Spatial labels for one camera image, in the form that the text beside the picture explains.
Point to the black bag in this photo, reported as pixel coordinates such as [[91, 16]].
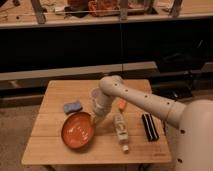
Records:
[[180, 56]]

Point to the orange cloth on shelf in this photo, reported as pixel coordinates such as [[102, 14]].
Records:
[[100, 8]]

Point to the orange carrot toy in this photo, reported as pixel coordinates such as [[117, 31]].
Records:
[[122, 105]]

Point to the wooden table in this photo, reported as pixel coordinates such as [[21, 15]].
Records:
[[45, 146]]

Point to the clear plastic bottle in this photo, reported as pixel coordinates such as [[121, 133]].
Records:
[[121, 132]]

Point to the orange ceramic bowl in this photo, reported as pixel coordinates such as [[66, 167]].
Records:
[[78, 130]]

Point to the blue sponge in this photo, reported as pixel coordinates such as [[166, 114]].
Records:
[[72, 107]]

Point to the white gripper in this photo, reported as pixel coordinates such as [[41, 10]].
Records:
[[97, 119]]

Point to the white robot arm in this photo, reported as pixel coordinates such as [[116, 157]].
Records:
[[194, 120]]

